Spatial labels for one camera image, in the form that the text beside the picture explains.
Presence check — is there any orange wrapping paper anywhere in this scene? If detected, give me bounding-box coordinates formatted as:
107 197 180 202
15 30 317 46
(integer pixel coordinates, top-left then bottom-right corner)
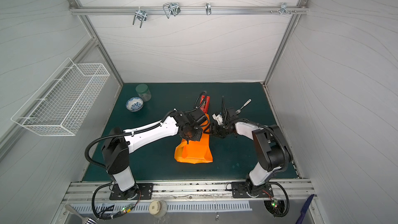
174 120 213 164

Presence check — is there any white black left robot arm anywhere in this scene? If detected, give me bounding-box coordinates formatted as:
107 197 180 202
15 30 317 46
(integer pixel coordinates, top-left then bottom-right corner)
85 108 210 200

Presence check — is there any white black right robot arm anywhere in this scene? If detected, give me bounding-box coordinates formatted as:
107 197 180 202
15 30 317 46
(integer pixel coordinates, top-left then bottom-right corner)
209 119 293 198

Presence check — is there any red tape dispenser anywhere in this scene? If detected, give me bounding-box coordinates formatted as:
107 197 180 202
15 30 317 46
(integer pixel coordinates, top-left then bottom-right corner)
200 95 210 114

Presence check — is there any green lidded glass jar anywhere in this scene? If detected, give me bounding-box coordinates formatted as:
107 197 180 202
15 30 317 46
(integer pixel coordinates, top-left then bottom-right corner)
135 84 152 102

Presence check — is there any blue white ceramic bowl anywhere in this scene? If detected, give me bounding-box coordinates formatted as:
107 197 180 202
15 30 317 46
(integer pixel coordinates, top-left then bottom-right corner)
125 96 144 112

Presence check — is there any round white puck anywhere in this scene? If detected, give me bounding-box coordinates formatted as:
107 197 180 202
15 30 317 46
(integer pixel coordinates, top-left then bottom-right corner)
148 200 168 218

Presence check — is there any metal u-bolt clamp middle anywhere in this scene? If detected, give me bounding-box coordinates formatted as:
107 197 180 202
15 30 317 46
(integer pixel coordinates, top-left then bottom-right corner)
163 2 181 19

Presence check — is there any metal u-bolt clamp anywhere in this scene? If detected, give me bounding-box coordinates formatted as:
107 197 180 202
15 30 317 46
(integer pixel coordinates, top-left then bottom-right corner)
163 2 181 19
133 8 147 28

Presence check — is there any metal u-bolt clamp left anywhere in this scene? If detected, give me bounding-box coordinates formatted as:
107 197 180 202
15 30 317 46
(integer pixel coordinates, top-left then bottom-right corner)
133 8 147 28

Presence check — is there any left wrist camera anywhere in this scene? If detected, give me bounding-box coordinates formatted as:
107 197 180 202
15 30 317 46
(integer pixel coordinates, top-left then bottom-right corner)
190 108 207 124

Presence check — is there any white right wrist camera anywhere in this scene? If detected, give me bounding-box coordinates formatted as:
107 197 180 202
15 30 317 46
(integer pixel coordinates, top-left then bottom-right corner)
212 114 224 126

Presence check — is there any fork with white handle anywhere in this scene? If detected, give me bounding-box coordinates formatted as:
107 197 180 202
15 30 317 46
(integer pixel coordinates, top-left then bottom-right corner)
235 99 251 115

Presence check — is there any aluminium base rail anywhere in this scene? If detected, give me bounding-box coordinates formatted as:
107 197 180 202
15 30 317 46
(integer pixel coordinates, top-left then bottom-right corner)
62 179 317 203

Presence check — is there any blue handled tool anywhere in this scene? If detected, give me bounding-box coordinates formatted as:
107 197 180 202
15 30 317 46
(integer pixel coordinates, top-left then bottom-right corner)
295 194 315 224

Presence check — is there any metal ring clamp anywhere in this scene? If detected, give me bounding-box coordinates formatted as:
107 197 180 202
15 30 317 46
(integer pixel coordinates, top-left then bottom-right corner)
205 3 211 16

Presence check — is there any white wire basket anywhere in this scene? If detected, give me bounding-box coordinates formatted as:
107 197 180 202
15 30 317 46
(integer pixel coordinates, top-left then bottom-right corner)
11 58 110 136

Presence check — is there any metal bracket clamp right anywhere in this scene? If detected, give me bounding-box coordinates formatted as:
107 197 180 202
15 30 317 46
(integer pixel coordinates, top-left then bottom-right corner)
269 3 296 16

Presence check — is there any aluminium cross rail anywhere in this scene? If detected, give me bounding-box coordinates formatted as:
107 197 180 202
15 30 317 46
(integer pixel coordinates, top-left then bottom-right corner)
69 5 309 16

